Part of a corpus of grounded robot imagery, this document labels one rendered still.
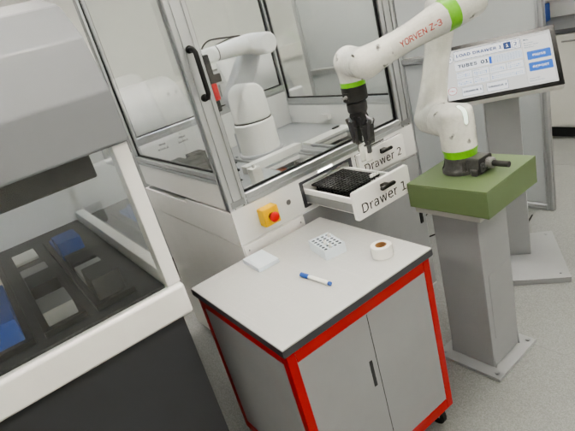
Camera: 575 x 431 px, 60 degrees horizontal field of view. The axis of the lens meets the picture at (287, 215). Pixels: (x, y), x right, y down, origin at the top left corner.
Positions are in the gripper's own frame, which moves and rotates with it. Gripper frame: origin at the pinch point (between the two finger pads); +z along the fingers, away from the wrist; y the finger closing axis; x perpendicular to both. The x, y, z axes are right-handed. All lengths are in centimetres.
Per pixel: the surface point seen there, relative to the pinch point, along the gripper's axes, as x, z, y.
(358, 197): -17.3, 9.4, 10.5
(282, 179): -25.6, 3.2, -21.7
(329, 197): -17.3, 12.4, -5.8
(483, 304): 14, 66, 34
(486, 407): -5, 99, 45
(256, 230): -43, 18, -22
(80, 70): -89, -56, -3
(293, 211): -24.8, 17.9, -21.6
